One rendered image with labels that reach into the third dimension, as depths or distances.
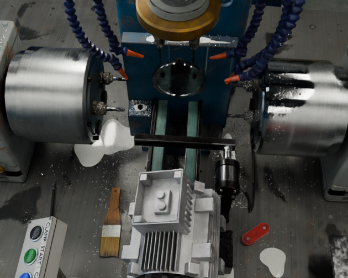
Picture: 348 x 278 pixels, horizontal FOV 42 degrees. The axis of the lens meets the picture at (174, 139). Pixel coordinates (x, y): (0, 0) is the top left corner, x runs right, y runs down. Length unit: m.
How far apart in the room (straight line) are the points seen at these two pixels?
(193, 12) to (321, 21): 0.95
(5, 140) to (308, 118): 0.75
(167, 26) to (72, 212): 0.62
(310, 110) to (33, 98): 0.65
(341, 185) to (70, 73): 0.76
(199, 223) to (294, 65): 0.45
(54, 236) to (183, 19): 0.52
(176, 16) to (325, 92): 0.40
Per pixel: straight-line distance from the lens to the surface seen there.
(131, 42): 1.17
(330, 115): 1.10
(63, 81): 1.10
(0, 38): 1.23
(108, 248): 1.24
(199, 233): 0.95
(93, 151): 1.39
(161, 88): 1.28
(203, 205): 0.96
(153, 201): 0.96
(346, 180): 1.27
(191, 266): 0.90
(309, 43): 1.72
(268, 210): 1.30
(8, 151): 1.26
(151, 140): 1.12
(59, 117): 1.11
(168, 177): 0.96
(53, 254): 0.99
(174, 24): 0.93
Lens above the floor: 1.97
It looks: 57 degrees down
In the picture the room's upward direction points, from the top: straight up
